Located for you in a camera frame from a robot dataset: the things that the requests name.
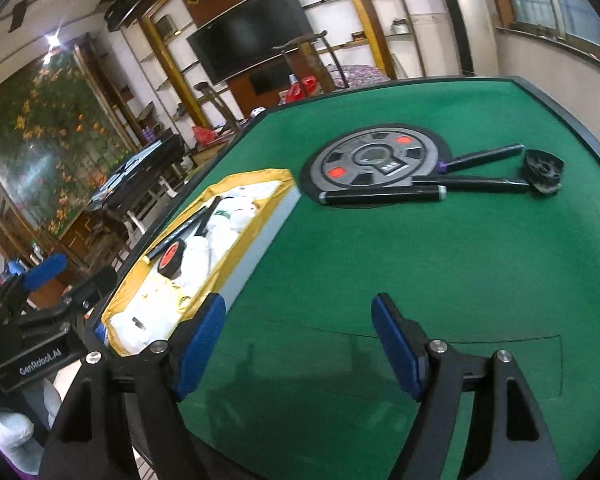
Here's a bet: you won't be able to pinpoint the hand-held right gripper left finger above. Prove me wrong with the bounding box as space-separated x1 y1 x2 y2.
45 292 227 480

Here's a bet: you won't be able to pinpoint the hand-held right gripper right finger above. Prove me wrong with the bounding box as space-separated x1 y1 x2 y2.
371 292 563 480

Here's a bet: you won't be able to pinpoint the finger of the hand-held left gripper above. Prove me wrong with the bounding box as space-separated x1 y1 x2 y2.
21 253 69 292
59 265 119 312

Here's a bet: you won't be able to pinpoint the white plastic bottle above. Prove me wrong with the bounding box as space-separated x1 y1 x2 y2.
179 229 247 297
214 184 284 232

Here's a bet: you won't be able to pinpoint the round black red-centred container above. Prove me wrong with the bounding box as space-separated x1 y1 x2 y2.
156 241 187 279

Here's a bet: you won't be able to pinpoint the white foam box yellow tape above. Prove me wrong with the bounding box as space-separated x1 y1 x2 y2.
97 167 302 358

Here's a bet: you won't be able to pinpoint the person's left hand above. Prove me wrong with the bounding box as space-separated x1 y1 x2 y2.
0 377 64 477

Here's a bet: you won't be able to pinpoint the green felt mahjong table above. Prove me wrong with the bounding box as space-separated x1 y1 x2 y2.
82 75 600 480

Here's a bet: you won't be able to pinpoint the black mahjong table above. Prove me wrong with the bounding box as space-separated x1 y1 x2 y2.
86 131 187 213

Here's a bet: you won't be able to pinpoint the black marker grey caps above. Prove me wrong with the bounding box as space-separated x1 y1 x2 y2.
318 185 448 207

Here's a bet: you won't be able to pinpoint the slim black marker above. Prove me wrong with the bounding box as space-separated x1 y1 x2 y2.
411 174 532 195

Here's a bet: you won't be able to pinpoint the round grey table control panel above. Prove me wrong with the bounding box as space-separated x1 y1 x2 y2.
300 124 453 207

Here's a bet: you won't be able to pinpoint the black marker purple band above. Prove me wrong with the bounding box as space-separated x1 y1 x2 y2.
437 142 526 175

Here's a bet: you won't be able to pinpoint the round black ribbed cap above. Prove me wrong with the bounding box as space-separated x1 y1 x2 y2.
523 148 567 196

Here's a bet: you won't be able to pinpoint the ceiling light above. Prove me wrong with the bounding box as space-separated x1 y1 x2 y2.
42 30 67 55

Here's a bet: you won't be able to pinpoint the patterned purple cushion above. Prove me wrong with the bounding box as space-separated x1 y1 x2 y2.
329 63 392 90

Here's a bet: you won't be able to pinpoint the black flat television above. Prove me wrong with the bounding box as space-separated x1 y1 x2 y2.
185 0 316 87

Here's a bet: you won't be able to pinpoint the standing air conditioner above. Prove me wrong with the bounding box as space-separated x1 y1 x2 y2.
431 0 502 80

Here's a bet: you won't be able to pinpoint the orange flower wall mural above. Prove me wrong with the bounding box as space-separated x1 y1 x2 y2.
0 52 133 253

